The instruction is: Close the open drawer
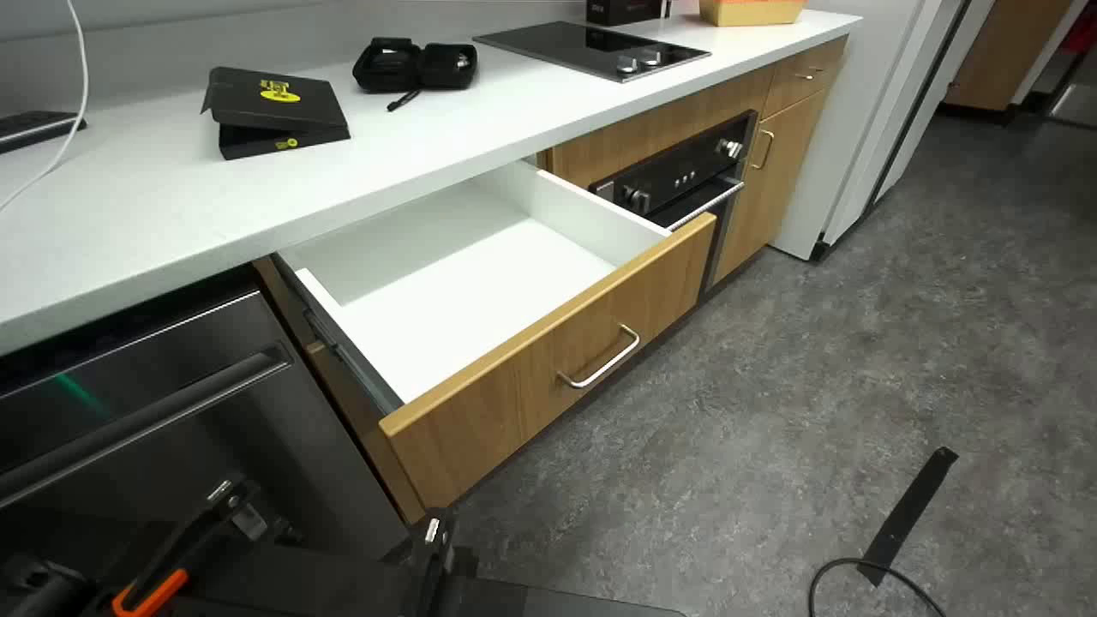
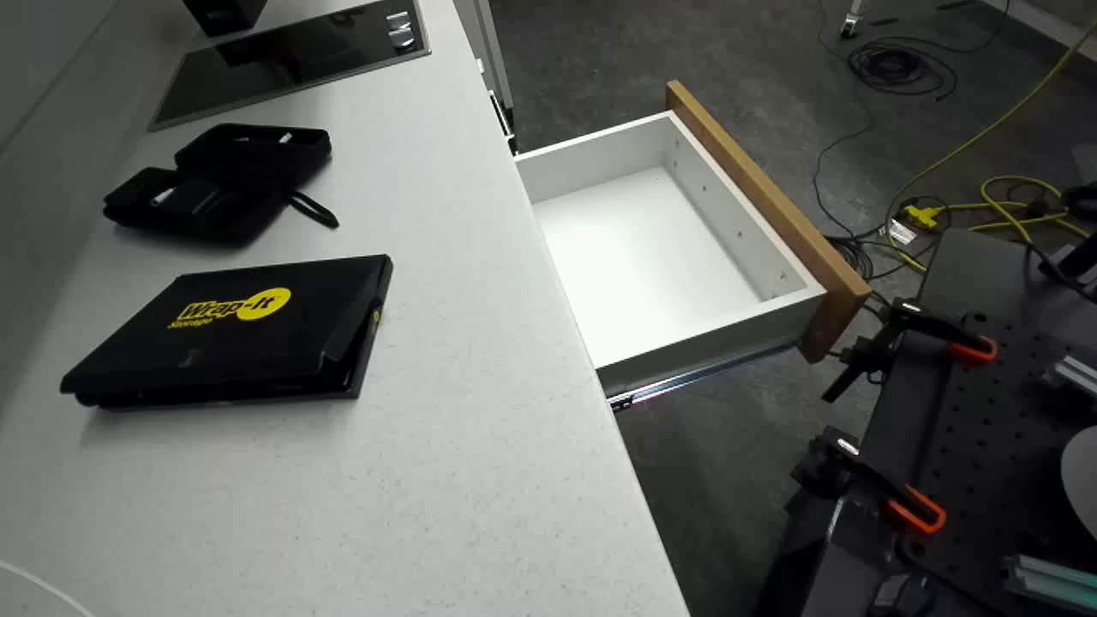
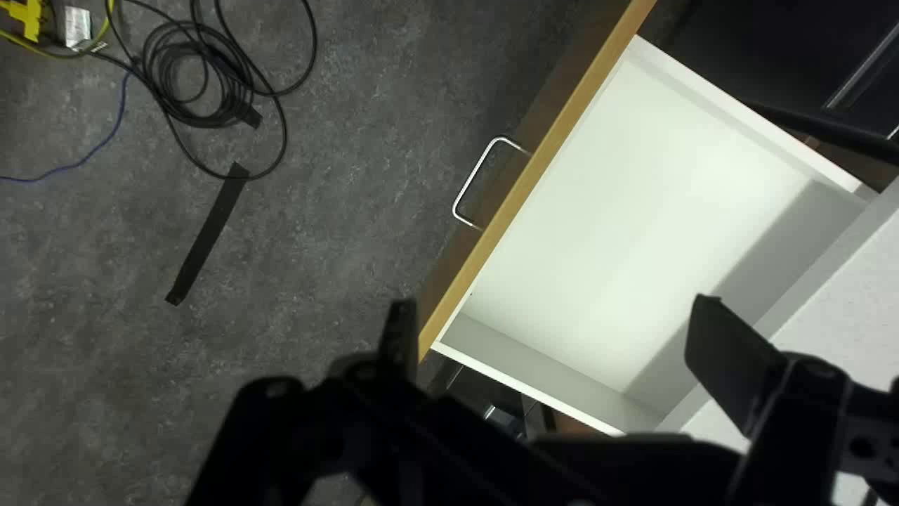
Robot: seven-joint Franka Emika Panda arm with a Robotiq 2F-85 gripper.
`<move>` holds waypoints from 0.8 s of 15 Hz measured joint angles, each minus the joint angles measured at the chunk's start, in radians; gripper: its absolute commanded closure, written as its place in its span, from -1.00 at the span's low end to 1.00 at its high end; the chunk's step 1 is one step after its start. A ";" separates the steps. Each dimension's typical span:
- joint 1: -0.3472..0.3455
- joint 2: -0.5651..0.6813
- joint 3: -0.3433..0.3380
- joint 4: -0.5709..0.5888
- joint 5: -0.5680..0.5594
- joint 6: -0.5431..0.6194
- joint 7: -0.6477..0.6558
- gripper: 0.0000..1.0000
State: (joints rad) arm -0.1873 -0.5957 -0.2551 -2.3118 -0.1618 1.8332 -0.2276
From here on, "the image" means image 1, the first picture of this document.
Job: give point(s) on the wooden drawer white inside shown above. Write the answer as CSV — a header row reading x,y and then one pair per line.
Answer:
x,y
517,388

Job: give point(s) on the small wooden drawer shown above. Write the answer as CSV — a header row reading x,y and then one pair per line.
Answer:
x,y
806,74

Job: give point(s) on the black built-in oven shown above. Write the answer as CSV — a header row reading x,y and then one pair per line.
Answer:
x,y
687,171

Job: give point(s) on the wooden cabinet filler panel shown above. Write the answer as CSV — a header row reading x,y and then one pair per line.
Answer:
x,y
653,132

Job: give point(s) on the wooden cabinet door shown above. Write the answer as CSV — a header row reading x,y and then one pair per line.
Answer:
x,y
760,211

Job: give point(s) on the black glass cooktop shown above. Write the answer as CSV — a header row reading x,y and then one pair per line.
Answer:
x,y
585,48

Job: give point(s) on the black zip pouch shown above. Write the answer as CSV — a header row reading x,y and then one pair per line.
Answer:
x,y
396,62

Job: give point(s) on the stainless steel dishwasher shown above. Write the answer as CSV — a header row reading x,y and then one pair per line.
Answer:
x,y
286,445

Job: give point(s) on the small black box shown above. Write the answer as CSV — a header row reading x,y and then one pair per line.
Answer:
x,y
621,8

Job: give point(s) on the black folded bag yellow logo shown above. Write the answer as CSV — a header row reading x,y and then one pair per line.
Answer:
x,y
277,107

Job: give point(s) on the white refrigerator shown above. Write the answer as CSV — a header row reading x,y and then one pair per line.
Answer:
x,y
853,123

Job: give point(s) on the light wooden box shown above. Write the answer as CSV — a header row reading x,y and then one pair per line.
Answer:
x,y
748,11

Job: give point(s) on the black metal stand leg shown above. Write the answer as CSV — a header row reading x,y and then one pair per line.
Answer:
x,y
911,514

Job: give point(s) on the brown wooden door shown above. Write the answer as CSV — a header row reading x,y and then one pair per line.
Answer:
x,y
1000,52

